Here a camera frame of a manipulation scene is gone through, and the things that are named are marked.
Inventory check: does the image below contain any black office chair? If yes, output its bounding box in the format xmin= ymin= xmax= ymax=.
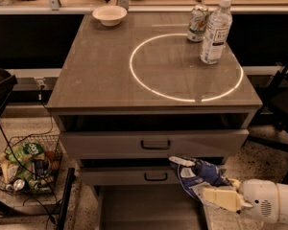
xmin=247 ymin=62 xmax=288 ymax=184

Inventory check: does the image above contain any top drawer with handle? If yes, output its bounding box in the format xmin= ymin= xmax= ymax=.
xmin=60 ymin=129 xmax=249 ymax=159

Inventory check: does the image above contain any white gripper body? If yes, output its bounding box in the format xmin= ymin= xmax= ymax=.
xmin=239 ymin=179 xmax=279 ymax=223

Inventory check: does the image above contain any blue chip bag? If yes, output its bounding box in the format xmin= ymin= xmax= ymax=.
xmin=169 ymin=156 xmax=231 ymax=201

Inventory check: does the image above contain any clear plastic water bottle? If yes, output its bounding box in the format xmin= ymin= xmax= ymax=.
xmin=200 ymin=0 xmax=232 ymax=64

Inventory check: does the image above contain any drawer with handle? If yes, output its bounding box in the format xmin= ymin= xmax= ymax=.
xmin=81 ymin=166 xmax=180 ymax=186
xmin=60 ymin=129 xmax=249 ymax=159

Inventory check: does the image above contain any green soda can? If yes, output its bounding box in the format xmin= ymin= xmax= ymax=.
xmin=187 ymin=5 xmax=209 ymax=42

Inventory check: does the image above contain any wire basket of snacks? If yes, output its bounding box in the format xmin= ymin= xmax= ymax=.
xmin=0 ymin=135 xmax=62 ymax=195

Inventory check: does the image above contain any black floor stand leg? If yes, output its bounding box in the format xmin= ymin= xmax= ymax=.
xmin=56 ymin=168 xmax=76 ymax=230

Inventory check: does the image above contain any white paper bowl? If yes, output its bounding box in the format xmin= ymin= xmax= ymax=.
xmin=92 ymin=6 xmax=127 ymax=27

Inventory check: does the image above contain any black power cable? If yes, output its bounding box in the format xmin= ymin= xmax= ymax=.
xmin=0 ymin=84 xmax=60 ymax=227

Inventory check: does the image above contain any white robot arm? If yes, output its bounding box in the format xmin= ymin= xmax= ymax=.
xmin=201 ymin=179 xmax=288 ymax=224

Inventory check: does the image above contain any open bottom drawer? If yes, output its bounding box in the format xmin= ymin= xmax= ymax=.
xmin=95 ymin=184 xmax=208 ymax=230

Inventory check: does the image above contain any middle drawer with handle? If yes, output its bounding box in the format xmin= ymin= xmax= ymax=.
xmin=81 ymin=166 xmax=180 ymax=186

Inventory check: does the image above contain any grey drawer cabinet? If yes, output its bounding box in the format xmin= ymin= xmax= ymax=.
xmin=46 ymin=11 xmax=263 ymax=230

